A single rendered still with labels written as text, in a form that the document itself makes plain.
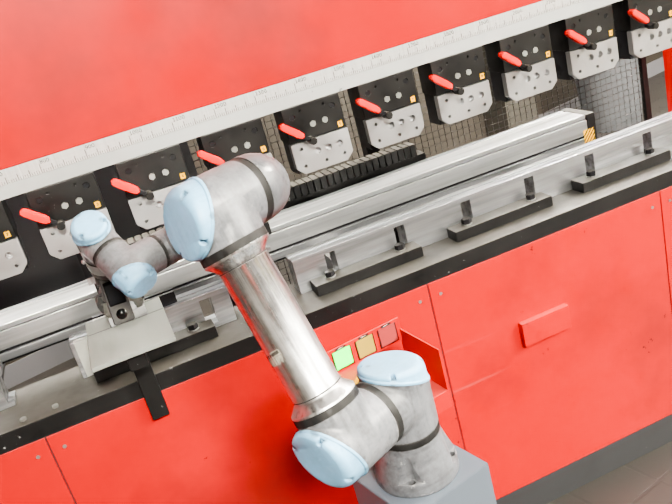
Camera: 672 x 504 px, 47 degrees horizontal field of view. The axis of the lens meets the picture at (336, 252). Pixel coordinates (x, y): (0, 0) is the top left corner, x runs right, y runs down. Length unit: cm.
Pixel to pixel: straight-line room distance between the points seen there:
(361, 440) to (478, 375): 96
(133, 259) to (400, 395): 59
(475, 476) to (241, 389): 70
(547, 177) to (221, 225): 125
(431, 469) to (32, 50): 116
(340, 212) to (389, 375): 103
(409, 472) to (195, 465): 73
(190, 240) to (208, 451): 87
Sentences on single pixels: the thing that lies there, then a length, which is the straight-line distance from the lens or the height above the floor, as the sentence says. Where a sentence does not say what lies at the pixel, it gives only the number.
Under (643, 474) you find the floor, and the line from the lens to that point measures 257.
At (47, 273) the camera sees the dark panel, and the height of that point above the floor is 100.
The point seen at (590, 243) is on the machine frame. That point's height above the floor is 76.
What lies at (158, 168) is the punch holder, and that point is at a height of 130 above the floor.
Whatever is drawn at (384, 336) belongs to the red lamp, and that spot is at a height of 81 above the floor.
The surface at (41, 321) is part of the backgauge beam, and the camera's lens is 217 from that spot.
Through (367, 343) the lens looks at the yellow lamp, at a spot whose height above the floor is 82.
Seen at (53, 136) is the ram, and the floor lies 144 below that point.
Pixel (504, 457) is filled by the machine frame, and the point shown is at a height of 23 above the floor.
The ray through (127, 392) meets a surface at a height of 86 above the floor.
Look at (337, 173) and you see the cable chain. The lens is 235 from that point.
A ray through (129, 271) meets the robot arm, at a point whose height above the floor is 119.
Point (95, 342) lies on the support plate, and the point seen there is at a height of 100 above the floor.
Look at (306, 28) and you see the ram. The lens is 185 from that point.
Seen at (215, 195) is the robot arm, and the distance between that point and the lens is 116.
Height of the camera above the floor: 165
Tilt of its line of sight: 21 degrees down
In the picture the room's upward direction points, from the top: 15 degrees counter-clockwise
